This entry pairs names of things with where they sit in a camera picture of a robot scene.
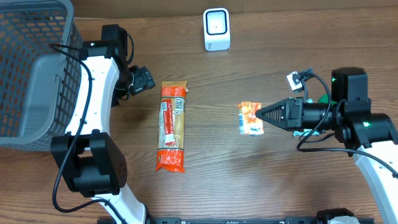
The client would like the small orange snack box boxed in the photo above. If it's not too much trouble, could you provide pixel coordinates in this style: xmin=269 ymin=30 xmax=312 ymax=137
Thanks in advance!
xmin=238 ymin=101 xmax=264 ymax=136

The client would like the green lid jar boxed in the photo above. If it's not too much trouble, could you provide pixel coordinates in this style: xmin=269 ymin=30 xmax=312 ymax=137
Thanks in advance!
xmin=317 ymin=94 xmax=337 ymax=105

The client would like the orange spaghetti packet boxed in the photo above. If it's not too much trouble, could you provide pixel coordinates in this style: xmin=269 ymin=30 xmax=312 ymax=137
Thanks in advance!
xmin=155 ymin=80 xmax=188 ymax=172

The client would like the teal wet wipes pack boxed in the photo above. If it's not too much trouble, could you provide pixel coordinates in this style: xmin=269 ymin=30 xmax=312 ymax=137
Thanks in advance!
xmin=293 ymin=129 xmax=312 ymax=137

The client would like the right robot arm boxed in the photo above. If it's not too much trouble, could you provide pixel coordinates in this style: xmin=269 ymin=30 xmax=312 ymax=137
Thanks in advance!
xmin=256 ymin=67 xmax=397 ymax=223

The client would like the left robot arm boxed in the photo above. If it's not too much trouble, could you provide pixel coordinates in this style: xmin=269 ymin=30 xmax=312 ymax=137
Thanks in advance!
xmin=50 ymin=24 xmax=155 ymax=223

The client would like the white barcode scanner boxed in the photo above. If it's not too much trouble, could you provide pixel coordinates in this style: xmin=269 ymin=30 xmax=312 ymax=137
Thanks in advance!
xmin=203 ymin=7 xmax=231 ymax=52

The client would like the grey plastic mesh basket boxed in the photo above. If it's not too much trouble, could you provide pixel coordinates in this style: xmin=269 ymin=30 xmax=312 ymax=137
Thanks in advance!
xmin=1 ymin=0 xmax=82 ymax=151

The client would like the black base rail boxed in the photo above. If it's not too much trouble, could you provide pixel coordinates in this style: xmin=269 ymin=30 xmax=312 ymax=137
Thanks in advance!
xmin=96 ymin=216 xmax=376 ymax=224

